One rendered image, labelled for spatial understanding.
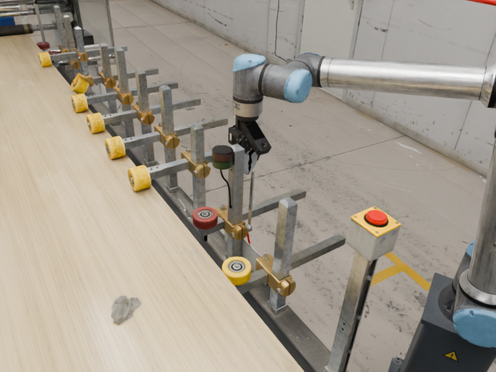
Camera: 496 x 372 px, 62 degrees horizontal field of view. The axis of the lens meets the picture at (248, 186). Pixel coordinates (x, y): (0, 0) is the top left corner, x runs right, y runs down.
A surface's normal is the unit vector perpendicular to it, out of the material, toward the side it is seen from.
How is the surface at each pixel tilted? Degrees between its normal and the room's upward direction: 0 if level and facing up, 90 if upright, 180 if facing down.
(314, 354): 0
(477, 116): 90
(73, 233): 0
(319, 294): 0
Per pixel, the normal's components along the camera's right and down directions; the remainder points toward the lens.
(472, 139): -0.87, 0.25
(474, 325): -0.45, 0.55
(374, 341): 0.04, -0.83
